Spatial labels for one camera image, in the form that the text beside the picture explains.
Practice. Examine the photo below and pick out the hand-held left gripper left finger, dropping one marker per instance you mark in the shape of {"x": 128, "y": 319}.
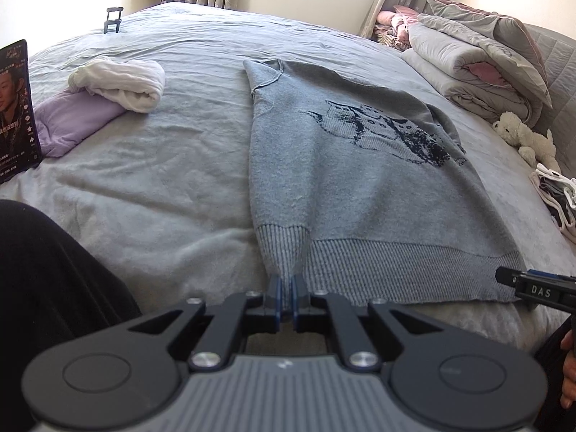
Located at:
{"x": 280, "y": 299}

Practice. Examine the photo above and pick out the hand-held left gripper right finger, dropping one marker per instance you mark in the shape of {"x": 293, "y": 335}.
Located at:
{"x": 294, "y": 299}

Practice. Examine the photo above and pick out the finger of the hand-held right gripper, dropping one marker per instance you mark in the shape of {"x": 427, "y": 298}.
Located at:
{"x": 535, "y": 291}
{"x": 551, "y": 275}

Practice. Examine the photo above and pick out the grey knitted sweater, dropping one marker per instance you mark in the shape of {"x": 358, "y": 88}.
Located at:
{"x": 360, "y": 198}

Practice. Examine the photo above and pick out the striped clothes pile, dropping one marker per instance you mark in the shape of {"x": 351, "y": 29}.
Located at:
{"x": 555, "y": 200}

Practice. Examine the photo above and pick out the pink clothes pile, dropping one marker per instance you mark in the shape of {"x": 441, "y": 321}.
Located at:
{"x": 396, "y": 24}

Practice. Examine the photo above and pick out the person's right hand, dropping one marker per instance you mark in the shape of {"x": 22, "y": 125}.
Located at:
{"x": 569, "y": 369}

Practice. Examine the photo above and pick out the person's black clothing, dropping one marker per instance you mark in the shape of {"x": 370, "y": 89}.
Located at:
{"x": 549, "y": 369}
{"x": 49, "y": 315}

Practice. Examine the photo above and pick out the white plush toy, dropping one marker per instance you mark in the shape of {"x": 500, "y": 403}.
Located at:
{"x": 522, "y": 137}

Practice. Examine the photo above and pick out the grey quilted headboard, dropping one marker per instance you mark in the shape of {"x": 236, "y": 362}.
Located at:
{"x": 560, "y": 72}

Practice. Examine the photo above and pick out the folded grey quilt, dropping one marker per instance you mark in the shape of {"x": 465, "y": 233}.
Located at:
{"x": 468, "y": 58}

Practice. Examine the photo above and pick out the white folded garment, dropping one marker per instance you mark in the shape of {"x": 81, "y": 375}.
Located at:
{"x": 126, "y": 83}

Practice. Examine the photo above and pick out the purple folded garment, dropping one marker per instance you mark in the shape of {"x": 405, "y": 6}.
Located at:
{"x": 72, "y": 121}

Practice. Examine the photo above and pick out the black phone stand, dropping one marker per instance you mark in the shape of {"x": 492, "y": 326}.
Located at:
{"x": 112, "y": 22}

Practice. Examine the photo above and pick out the phone with lit screen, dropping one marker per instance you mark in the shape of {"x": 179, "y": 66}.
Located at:
{"x": 15, "y": 112}

